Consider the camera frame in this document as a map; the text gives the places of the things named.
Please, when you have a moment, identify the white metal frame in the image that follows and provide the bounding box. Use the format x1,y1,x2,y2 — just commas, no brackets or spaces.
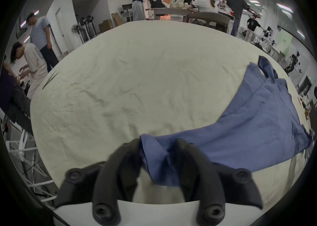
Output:
4,121,58,204

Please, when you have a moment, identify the bed with beige sheet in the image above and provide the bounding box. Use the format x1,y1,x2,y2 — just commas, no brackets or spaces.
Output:
30,20,311,210

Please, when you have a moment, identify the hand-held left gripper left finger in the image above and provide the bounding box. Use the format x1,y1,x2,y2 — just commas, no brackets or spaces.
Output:
53,138,144,225

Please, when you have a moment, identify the brown carton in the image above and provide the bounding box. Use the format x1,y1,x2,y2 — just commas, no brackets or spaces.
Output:
99,13,123,33

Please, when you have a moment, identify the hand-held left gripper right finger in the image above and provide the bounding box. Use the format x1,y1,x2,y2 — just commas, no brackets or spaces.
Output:
175,138,263,225

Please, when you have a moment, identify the standing fan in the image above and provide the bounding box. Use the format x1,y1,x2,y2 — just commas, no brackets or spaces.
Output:
71,24,81,44

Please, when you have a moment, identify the grey-brown chair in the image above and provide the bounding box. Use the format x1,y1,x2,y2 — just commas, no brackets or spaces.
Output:
186,12,231,33

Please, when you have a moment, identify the table with bags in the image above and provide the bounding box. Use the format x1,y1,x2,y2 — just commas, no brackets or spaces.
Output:
146,0,198,21

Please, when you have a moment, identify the dark blue shirt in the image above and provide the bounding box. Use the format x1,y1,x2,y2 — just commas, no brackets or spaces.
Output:
139,55,313,187

